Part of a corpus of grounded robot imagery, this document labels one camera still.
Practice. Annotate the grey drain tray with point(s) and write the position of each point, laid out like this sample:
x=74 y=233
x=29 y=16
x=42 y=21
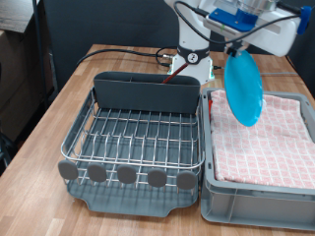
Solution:
x=131 y=203

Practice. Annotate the wooden shelf board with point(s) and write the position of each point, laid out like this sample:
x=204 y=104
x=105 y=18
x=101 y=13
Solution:
x=13 y=13

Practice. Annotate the cardboard box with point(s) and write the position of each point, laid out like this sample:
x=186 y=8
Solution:
x=19 y=82

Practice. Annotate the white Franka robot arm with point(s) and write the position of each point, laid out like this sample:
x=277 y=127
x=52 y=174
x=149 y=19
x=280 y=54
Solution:
x=193 y=36

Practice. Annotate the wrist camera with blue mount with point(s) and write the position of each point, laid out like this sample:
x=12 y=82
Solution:
x=229 y=19

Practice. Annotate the dark red wooden spoon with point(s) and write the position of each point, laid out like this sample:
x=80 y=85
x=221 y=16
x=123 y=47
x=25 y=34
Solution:
x=178 y=69

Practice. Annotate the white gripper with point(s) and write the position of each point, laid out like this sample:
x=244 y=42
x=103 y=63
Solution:
x=275 y=36

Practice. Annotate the grey plastic crate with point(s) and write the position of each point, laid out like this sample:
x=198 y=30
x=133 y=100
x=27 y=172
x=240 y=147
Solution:
x=256 y=206

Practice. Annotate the blue plastic plate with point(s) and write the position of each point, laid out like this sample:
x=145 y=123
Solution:
x=244 y=88

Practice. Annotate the pink checkered cloth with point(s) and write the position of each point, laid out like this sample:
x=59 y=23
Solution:
x=262 y=154

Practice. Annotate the dark grey cutlery holder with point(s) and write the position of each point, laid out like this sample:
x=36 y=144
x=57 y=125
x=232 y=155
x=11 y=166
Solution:
x=147 y=95

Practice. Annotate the black metal post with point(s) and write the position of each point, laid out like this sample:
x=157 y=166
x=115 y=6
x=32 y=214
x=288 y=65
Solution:
x=39 y=49

